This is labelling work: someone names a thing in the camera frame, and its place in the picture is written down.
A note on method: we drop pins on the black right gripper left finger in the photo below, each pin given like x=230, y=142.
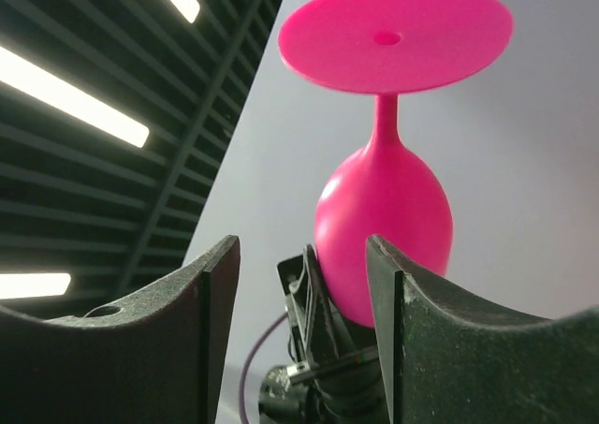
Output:
x=156, y=355

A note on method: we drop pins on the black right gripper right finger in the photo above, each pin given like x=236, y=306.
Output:
x=450, y=356

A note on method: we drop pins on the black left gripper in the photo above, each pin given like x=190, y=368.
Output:
x=336, y=377

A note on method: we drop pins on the magenta plastic goblet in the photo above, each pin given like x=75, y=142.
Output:
x=385, y=49

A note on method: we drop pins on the ceiling light strips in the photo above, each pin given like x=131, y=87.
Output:
x=95, y=95

